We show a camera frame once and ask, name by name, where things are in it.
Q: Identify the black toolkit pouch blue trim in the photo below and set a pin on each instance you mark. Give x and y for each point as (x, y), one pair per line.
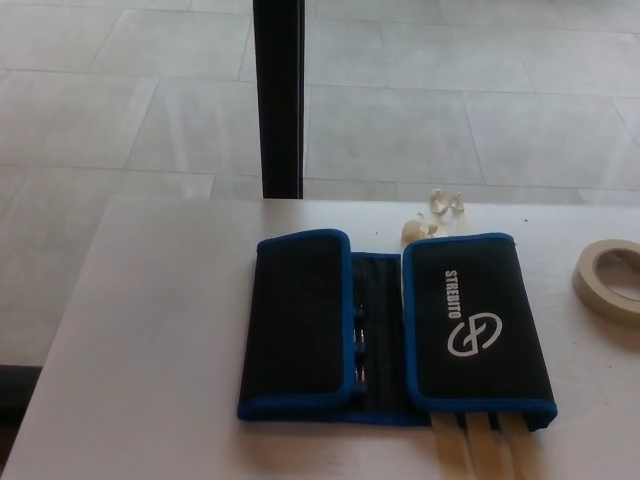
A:
(300, 325)

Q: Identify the blue bit holder with bits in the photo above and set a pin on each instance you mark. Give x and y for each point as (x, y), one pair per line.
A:
(359, 345)

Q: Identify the black vertical pillar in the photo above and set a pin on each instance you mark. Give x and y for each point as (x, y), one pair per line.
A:
(280, 100)

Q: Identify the beige masking tape roll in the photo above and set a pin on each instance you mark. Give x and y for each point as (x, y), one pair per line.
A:
(587, 285)

